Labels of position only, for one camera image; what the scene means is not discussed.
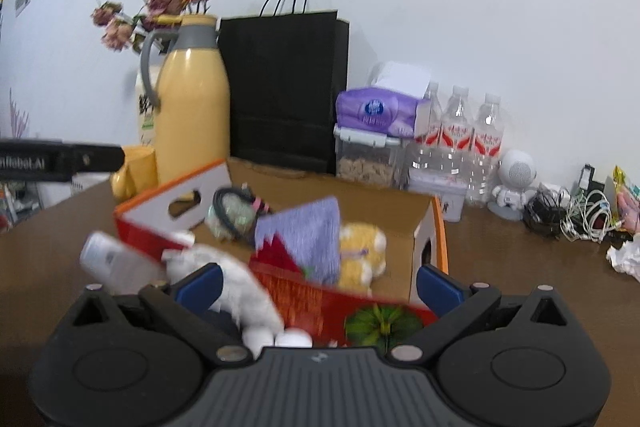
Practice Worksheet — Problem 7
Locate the black paper bag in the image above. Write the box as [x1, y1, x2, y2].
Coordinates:
[217, 0, 350, 178]

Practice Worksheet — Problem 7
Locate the clear snack container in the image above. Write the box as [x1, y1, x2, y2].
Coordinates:
[333, 125, 403, 188]

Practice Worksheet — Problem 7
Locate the black charger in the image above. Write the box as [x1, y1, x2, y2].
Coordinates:
[580, 164, 603, 200]

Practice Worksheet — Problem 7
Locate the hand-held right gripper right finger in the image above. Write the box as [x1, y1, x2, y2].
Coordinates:
[387, 264, 576, 363]

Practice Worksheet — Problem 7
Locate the black cable tangle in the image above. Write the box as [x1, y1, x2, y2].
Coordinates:
[522, 187, 571, 238]

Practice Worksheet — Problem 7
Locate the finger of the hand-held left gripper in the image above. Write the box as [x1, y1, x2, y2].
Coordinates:
[62, 144, 126, 174]

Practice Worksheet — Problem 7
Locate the crumpled white paper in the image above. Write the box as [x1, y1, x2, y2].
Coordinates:
[606, 233, 640, 283]

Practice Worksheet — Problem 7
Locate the colourful snack packet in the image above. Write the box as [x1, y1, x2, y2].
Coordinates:
[611, 166, 640, 233]

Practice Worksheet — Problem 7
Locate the white milk carton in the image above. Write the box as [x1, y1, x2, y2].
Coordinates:
[136, 72, 162, 148]

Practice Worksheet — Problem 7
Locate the white robot speaker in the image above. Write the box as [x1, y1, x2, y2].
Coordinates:
[487, 150, 541, 222]

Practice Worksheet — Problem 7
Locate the orange cardboard box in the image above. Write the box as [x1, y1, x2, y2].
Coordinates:
[114, 158, 448, 350]

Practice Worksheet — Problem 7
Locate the grey braided cable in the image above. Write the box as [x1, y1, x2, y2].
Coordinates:
[212, 187, 273, 233]

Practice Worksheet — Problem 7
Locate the yellow white plush hamster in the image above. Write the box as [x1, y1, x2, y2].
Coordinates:
[337, 222, 388, 295]

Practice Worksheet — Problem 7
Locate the yellow thermos jug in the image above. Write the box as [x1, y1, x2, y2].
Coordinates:
[139, 14, 232, 185]

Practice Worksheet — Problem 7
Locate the clear labelled plastic box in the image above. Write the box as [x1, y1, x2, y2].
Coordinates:
[80, 231, 168, 294]

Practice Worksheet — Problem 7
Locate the white lidded plastic box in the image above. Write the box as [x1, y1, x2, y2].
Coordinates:
[407, 169, 469, 223]

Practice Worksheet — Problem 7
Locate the white cable tangle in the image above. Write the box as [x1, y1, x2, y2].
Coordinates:
[560, 189, 613, 243]

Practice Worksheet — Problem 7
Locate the clear plastic bag bundle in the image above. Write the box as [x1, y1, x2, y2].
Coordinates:
[205, 202, 258, 243]

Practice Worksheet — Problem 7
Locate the purple tissue pack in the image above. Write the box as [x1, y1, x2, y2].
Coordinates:
[335, 62, 433, 138]

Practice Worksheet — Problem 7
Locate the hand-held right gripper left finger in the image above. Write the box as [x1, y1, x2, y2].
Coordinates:
[72, 263, 253, 363]

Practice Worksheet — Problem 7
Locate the yellow mug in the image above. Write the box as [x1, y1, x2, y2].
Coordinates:
[111, 146, 159, 200]

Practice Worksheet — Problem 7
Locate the purple cloth pouch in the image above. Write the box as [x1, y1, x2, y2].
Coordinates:
[254, 196, 343, 284]

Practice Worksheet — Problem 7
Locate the clear water bottle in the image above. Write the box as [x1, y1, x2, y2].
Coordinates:
[422, 82, 447, 142]
[469, 93, 504, 208]
[440, 86, 475, 180]

